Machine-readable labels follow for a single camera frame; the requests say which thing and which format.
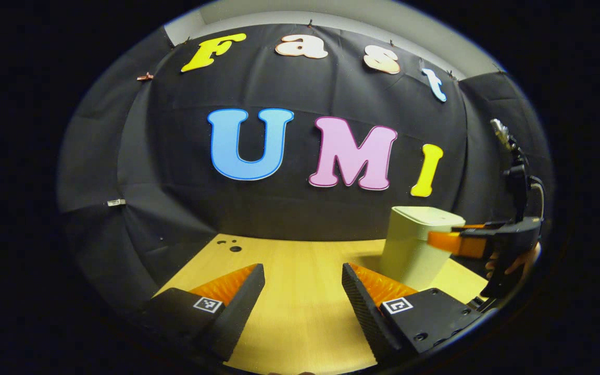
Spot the black backdrop cloth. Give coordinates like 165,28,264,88
56,23,553,313

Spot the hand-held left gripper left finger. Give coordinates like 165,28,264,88
144,263,266,361

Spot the wooden desktop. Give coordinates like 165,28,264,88
154,233,488,374

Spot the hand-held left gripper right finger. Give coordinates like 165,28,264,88
342,263,488,365

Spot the green desktop garbage bin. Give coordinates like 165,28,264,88
381,206,466,291

